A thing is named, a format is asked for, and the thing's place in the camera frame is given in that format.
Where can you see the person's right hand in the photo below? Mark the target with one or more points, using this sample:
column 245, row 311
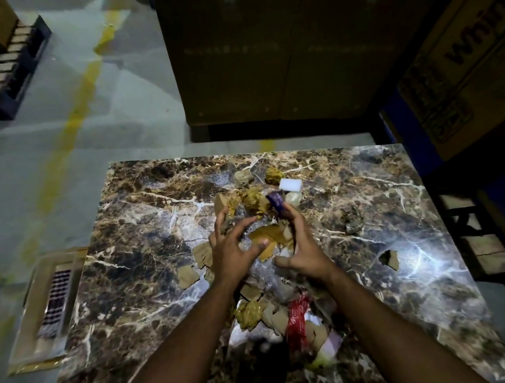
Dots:
column 310, row 259

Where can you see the person's left hand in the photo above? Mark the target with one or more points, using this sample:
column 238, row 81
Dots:
column 232, row 253

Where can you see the clear bubble wrap sheet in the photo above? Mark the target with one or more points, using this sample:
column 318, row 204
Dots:
column 265, row 277

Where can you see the red plastic wrapper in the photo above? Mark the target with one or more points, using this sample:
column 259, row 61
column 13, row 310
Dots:
column 298, row 320

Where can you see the pile of cardboard and paper scraps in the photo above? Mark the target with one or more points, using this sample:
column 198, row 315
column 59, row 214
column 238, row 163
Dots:
column 251, row 314

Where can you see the white paper piece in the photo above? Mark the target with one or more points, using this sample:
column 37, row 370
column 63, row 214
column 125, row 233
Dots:
column 291, row 184

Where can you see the checked cloth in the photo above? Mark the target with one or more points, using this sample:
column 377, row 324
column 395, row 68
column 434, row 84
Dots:
column 56, row 301

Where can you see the person's right forearm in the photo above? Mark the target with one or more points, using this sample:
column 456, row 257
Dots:
column 400, row 339

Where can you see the person's left forearm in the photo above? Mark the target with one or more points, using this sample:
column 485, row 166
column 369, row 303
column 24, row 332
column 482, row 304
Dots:
column 180, row 361

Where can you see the marble pattern table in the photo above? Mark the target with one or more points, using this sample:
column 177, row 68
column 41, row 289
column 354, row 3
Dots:
column 142, row 253

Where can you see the wooden pallet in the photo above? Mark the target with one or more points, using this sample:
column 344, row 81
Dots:
column 486, row 260

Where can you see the large dark cardboard box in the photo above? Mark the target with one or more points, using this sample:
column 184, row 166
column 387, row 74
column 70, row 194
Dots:
column 287, row 47

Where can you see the blue pallet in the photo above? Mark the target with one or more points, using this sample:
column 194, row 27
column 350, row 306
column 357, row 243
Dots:
column 1, row 75

